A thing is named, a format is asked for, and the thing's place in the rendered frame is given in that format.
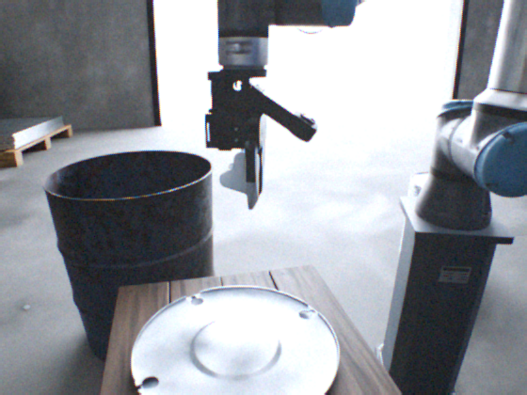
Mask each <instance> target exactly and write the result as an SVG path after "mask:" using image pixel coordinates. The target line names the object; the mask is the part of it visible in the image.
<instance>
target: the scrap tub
mask: <svg viewBox="0 0 527 395"><path fill-rule="evenodd" d="M213 169H214V165H213V163H212V162H211V161H210V160H209V159H208V158H207V157H205V156H202V155H199V154H196V153H193V152H183V151H176V150H128V151H124V152H120V153H112V154H106V155H101V156H96V157H91V158H87V159H85V160H80V161H77V162H74V163H71V164H68V165H66V166H62V167H59V168H57V169H55V170H54V171H52V172H51V173H49V175H47V176H46V177H45V178H44V180H43V181H42V187H43V189H44V191H45V195H46V197H47V200H48V203H49V210H50V213H51V216H52V219H53V222H54V225H55V232H56V237H57V240H56V247H57V249H58V251H59V253H60V254H62V256H63V260H64V264H65V268H66V272H67V275H68V278H69V281H70V284H71V286H72V300H73V302H74V304H75V305H76V307H77V308H78V311H79V313H80V317H81V320H82V323H83V327H84V328H85V332H86V335H87V338H88V343H89V346H90V349H91V350H92V351H93V353H94V354H95V355H96V356H97V357H99V358H100V359H101V360H102V361H103V362H105V359H106V356H107V348H108V345H109V338H110V334H111V327H112V323H113V317H114V313H115V309H116V308H115V305H116V303H117V299H118V291H119V287H123V286H131V285H137V284H140V285H143V284H150V283H157V282H164V281H165V282H168V283H169V291H170V281H178V280H185V279H192V278H206V277H216V269H215V265H214V251H213V232H214V229H215V225H216V223H215V220H214V218H213Z"/></svg>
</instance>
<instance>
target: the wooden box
mask: <svg viewBox="0 0 527 395"><path fill-rule="evenodd" d="M320 276H321V275H320V274H319V272H318V271H317V269H316V268H315V266H314V265H306V266H299V267H292V268H284V269H277V270H270V271H269V273H268V271H255V272H248V273H242V274H234V275H226V276H220V283H219V278H218V276H213V277H206V278H192V279H185V280H178V281H170V291H169V283H168V282H165V281H164V282H157V283H150V284H143V285H140V284H137V285H131V286H123V287H119V291H118V299H117V303H116V305H115V308H116V309H115V313H114V317H113V323H112V327H111V334H110V338H109V345H108V348H107V356H106V359H105V365H104V375H103V378H102V379H103V381H102V384H101V391H100V395H140V393H139V392H138V390H139V389H140V386H139V387H136V384H135V381H134V378H133V375H132V364H131V356H132V352H133V351H132V349H133V347H134V344H135V342H136V337H137V336H138V335H139V331H141V329H142V328H143V327H144V325H145V324H146V323H147V322H148V321H149V319H151V318H152V316H154V315H155V314H156V313H157V312H158V311H160V310H161V309H162V308H164V307H165V306H168V305H169V304H171V303H172V302H174V301H176V300H177V299H181V298H183V297H185V296H186V298H188V297H189V296H192V295H194V294H197V293H200V292H202V291H204V290H208V289H212V288H218V287H224V286H246V287H258V288H269V289H273V290H277V291H280V292H285V293H288V294H290V295H292V296H293V297H295V298H297V299H301V300H303V301H304V302H306V303H308V304H309V306H310V307H311V308H313V309H315V310H316V311H317V312H320V313H321V314H322V315H323V316H324V318H325V319H326V320H327V322H328V323H329V324H330V325H331V327H332V328H333V332H334V333H335V335H336V338H337V340H338V342H339V353H340V361H339V369H338V372H337V375H336V378H335V380H334V383H333V384H332V386H331V388H330V390H329V391H328V393H327V395H403V394H402V393H401V392H400V389H399V388H398V387H397V386H396V384H395V383H394V382H393V381H392V378H390V376H389V375H388V373H387V371H386V370H385V369H384V366H383V365H381V363H380V362H379V360H378V358H377V357H376V355H375V353H374V352H373V350H371V348H370V347H369V344H368V343H367V342H366V340H365V339H364V338H363V336H362V335H361V333H360V332H359V331H358V329H357V327H356V326H355V325H354V324H353V322H352V321H351V319H350V317H349V316H348V315H347V313H346V312H345V310H343V308H342V305H341V303H340V302H338V300H337V299H336V297H335V296H334V294H333V293H332V291H331V289H330V288H329V287H328V285H327V283H326V282H325V281H324V280H323V279H322V278H321V277H320ZM220 284H221V285H220Z"/></svg>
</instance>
